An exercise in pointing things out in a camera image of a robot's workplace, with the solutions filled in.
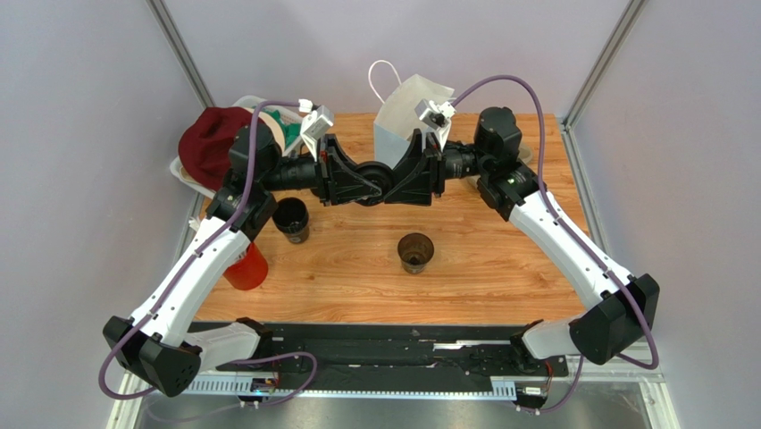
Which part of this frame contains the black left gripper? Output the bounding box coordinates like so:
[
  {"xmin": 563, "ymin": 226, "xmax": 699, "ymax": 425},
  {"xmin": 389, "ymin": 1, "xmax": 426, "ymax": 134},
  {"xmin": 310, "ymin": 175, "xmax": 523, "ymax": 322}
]
[{"xmin": 261, "ymin": 134, "xmax": 381, "ymax": 207}]

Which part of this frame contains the stack of black cups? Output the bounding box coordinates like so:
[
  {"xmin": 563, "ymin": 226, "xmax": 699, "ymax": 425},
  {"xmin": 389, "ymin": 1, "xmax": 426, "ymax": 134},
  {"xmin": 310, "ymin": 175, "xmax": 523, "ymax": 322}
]
[{"xmin": 272, "ymin": 198, "xmax": 310, "ymax": 244}]

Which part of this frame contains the brown coffee cup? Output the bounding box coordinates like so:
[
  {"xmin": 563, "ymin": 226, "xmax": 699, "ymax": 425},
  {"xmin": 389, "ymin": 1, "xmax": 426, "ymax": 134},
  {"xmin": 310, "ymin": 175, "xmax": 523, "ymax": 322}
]
[{"xmin": 397, "ymin": 232, "xmax": 435, "ymax": 274}]

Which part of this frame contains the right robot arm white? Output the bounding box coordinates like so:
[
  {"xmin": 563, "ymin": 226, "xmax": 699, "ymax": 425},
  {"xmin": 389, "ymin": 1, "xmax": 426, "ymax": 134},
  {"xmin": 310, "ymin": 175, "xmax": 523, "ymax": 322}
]
[{"xmin": 384, "ymin": 104, "xmax": 660, "ymax": 365}]

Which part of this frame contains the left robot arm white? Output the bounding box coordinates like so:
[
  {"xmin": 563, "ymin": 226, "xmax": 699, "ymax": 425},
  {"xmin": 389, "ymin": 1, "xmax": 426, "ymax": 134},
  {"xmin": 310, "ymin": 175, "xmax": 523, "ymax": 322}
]
[{"xmin": 103, "ymin": 123, "xmax": 385, "ymax": 397}]

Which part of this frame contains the green cloth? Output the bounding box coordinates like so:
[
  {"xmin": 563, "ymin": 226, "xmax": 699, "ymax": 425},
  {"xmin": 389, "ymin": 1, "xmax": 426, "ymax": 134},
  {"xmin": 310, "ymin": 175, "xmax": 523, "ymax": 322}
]
[{"xmin": 262, "ymin": 106, "xmax": 302, "ymax": 148}]

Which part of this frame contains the beige hat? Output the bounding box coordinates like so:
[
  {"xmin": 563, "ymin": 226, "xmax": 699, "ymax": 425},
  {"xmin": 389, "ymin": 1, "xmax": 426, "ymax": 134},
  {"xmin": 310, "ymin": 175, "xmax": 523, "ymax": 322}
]
[{"xmin": 258, "ymin": 112, "xmax": 287, "ymax": 156}]

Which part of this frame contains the brown pulp cup carrier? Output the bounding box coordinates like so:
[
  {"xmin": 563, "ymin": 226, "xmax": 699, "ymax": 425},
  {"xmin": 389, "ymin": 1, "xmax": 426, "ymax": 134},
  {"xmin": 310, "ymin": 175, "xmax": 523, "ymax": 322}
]
[{"xmin": 518, "ymin": 143, "xmax": 534, "ymax": 165}]

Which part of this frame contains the white plastic basket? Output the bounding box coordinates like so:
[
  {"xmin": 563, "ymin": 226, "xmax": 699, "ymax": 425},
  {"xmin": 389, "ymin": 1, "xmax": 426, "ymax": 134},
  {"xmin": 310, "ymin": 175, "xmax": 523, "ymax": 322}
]
[{"xmin": 170, "ymin": 95, "xmax": 302, "ymax": 198}]

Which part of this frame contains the red cup with straws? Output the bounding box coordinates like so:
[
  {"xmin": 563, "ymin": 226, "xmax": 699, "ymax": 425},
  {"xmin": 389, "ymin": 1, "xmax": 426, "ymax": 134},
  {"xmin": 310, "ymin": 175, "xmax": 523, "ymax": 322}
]
[{"xmin": 223, "ymin": 242, "xmax": 269, "ymax": 290}]

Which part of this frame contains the dark red bucket hat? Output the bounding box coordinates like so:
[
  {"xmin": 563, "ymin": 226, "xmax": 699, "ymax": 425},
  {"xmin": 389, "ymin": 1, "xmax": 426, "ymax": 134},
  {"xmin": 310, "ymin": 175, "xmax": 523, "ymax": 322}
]
[{"xmin": 178, "ymin": 107, "xmax": 252, "ymax": 191}]

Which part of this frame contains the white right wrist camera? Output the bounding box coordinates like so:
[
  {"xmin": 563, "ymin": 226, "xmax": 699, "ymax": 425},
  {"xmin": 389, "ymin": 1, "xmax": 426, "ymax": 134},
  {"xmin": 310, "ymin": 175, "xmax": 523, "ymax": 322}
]
[{"xmin": 414, "ymin": 99, "xmax": 456, "ymax": 150}]

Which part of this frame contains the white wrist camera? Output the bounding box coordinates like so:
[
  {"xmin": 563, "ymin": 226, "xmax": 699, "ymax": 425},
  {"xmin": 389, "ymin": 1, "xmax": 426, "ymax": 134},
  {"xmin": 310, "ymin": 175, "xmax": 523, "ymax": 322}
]
[
  {"xmin": 298, "ymin": 98, "xmax": 334, "ymax": 160},
  {"xmin": 414, "ymin": 99, "xmax": 456, "ymax": 150}
]

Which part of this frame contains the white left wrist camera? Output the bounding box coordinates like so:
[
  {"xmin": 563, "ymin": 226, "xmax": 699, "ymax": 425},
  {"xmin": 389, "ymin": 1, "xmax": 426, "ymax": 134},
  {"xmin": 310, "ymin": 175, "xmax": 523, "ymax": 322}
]
[{"xmin": 298, "ymin": 98, "xmax": 334, "ymax": 160}]

